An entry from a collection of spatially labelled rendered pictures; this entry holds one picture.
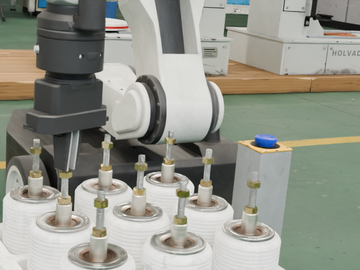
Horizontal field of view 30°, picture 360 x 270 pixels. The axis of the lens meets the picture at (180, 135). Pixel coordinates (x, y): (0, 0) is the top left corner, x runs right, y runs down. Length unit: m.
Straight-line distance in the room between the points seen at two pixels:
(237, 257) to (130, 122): 0.49
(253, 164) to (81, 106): 0.40
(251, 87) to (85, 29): 2.60
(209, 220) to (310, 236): 0.68
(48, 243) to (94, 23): 0.30
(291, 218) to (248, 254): 0.83
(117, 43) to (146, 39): 1.71
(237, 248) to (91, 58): 0.33
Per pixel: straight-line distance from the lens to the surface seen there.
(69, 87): 0.87
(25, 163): 1.40
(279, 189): 1.21
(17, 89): 2.89
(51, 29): 0.86
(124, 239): 0.98
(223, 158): 1.56
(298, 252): 1.58
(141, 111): 1.31
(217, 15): 3.39
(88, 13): 0.83
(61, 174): 0.93
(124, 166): 1.44
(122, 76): 1.64
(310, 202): 1.91
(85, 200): 1.08
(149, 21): 1.36
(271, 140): 1.19
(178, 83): 1.33
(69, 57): 0.86
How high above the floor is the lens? 0.62
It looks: 15 degrees down
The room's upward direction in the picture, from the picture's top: 5 degrees clockwise
